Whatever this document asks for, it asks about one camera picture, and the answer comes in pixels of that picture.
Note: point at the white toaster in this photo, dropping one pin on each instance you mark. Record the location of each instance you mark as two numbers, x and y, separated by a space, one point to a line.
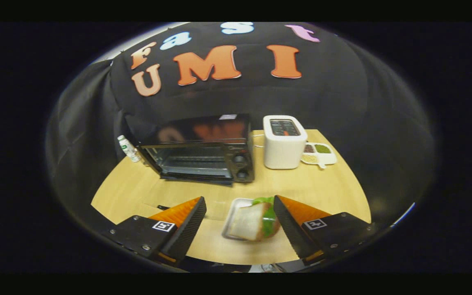
283 153

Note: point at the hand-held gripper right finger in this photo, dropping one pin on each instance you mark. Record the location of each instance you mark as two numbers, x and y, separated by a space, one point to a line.
295 233

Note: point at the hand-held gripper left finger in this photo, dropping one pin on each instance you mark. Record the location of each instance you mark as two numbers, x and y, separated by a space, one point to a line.
182 237

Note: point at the lettuce sandwich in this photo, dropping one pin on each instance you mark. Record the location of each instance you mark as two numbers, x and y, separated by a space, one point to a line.
250 223

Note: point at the small white tray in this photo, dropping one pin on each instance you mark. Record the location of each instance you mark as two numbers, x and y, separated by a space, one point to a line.
236 205

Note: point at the black toaster oven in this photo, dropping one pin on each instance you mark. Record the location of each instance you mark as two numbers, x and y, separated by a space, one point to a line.
203 131

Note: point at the white divided bean dish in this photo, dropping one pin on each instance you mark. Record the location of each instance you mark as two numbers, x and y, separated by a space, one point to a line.
330 158

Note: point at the small white bottle green label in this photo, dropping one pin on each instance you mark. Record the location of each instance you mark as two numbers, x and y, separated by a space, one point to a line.
128 148

